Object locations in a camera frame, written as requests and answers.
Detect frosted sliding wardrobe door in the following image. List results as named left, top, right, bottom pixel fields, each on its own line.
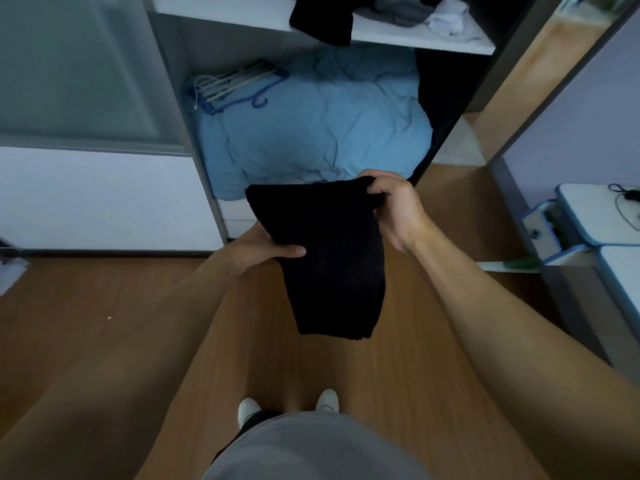
left=0, top=0, right=225, bottom=254

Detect white paper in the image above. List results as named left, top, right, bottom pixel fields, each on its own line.
left=0, top=257, right=31, bottom=296

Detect white wardrobe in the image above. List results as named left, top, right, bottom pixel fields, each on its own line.
left=142, top=0, right=536, bottom=241

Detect person's left forearm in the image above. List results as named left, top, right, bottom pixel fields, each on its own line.
left=0, top=247, right=241, bottom=480

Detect person's white left shoe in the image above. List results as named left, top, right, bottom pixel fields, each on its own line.
left=237, top=398, right=262, bottom=429

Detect black cable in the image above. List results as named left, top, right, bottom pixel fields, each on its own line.
left=608, top=183, right=640, bottom=232

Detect person's left hand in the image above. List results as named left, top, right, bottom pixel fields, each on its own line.
left=219, top=221, right=307, bottom=275

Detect hanging black garment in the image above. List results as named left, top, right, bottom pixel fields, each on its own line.
left=407, top=45, right=493, bottom=186

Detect bundle of clothes hangers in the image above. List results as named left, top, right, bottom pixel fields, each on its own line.
left=190, top=60, right=290, bottom=115

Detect white crumpled garment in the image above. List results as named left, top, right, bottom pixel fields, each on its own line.
left=425, top=0, right=483, bottom=41

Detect black garment on shelf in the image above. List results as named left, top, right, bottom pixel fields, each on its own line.
left=289, top=0, right=381, bottom=47

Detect person's white right shoe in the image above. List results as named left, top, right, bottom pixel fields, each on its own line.
left=315, top=389, right=340, bottom=414

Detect person's black trousers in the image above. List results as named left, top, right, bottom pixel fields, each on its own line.
left=212, top=410, right=283, bottom=463

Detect person's white shoe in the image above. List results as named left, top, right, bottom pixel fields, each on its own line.
left=315, top=389, right=340, bottom=414
left=237, top=398, right=262, bottom=429

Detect person's right hand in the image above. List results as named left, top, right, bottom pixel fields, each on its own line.
left=358, top=169, right=430, bottom=254

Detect black garment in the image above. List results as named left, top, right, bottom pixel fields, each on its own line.
left=407, top=45, right=493, bottom=186
left=289, top=0, right=381, bottom=47
left=245, top=176, right=387, bottom=341

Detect light blue duvet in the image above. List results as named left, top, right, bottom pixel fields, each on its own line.
left=194, top=44, right=434, bottom=201

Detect person's right forearm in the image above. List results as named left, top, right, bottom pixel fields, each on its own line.
left=407, top=217, right=640, bottom=480

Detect person's grey shirt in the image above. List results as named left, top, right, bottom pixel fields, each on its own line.
left=201, top=411, right=434, bottom=480

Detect white blue-edged drawer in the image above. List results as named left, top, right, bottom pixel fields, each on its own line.
left=521, top=199, right=598, bottom=268

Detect grey folded garment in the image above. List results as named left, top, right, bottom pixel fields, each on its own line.
left=369, top=0, right=436, bottom=28

